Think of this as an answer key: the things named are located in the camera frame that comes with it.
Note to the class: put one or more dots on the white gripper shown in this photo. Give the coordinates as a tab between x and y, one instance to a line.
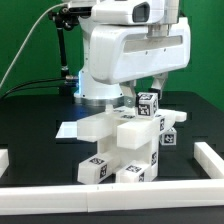
135	39

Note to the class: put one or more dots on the white chair backrest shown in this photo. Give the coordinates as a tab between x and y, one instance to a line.
130	131

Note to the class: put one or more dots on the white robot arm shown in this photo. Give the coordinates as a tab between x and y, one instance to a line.
91	90

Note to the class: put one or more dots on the white marker base sheet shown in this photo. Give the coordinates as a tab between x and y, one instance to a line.
67	130

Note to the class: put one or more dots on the white block far left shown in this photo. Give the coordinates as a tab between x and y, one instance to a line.
4	161

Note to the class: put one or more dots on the overhead camera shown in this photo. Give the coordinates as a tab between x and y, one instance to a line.
77	6

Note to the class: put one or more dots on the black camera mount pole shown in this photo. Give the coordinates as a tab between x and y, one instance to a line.
64	20

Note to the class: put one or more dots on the white boundary frame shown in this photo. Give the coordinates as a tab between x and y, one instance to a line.
127	196

